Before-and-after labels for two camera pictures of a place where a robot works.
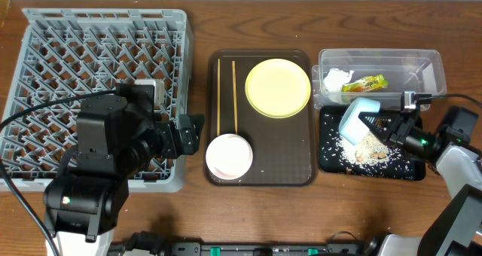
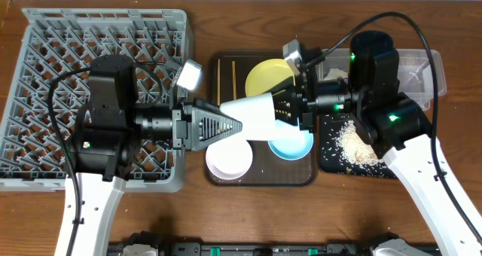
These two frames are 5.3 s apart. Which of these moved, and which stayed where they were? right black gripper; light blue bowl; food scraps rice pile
Moved: right black gripper; light blue bowl
Stayed: food scraps rice pile
